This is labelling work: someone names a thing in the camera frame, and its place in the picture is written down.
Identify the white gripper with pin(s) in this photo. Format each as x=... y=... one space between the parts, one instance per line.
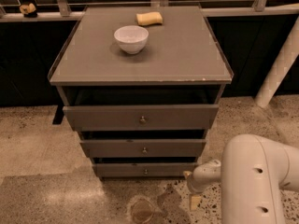
x=196 y=181

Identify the grey top drawer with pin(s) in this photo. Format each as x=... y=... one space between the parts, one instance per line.
x=140 y=117

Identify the grey bottom drawer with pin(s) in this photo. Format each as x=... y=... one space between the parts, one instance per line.
x=122 y=170

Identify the white diagonal pipe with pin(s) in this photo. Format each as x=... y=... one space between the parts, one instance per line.
x=280 y=68

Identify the grey drawer cabinet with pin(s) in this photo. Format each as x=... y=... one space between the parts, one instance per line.
x=181 y=64

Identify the grey middle drawer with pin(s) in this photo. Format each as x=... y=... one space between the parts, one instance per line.
x=143 y=148

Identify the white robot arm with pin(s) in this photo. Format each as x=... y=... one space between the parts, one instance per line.
x=252 y=172

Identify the small yellow black object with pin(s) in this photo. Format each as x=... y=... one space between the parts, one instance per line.
x=28 y=10

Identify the yellow sponge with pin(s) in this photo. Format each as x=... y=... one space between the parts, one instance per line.
x=150 y=18

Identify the white ceramic bowl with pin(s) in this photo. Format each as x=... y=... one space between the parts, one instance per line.
x=132 y=38

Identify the grey drawer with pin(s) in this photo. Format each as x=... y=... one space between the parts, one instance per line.
x=122 y=170
x=143 y=148
x=140 y=117

